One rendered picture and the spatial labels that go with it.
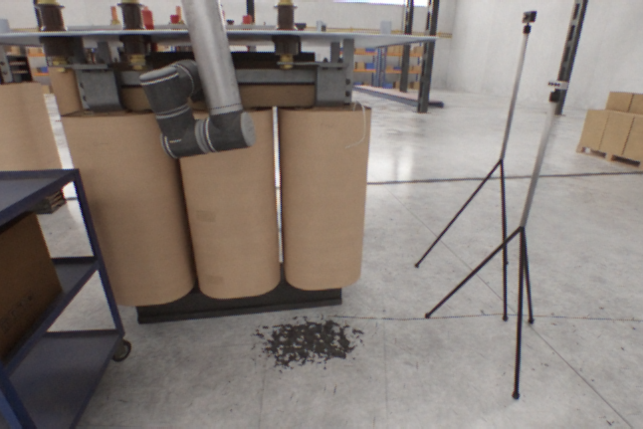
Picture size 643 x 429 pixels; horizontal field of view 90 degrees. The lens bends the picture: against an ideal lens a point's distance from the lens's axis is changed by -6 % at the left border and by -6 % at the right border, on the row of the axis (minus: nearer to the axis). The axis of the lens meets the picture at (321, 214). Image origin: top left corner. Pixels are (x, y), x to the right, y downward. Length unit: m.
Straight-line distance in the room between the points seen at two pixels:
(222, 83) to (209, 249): 0.83
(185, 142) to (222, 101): 0.17
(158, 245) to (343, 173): 0.88
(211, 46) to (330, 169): 0.72
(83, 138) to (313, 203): 0.95
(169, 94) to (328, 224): 0.88
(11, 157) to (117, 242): 2.17
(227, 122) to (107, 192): 0.72
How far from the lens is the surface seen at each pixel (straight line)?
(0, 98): 3.67
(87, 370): 1.74
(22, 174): 1.62
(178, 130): 1.11
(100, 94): 1.56
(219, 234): 1.58
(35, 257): 1.41
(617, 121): 6.95
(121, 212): 1.62
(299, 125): 1.46
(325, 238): 1.62
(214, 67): 1.05
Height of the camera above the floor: 1.25
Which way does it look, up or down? 24 degrees down
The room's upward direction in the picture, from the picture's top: 1 degrees clockwise
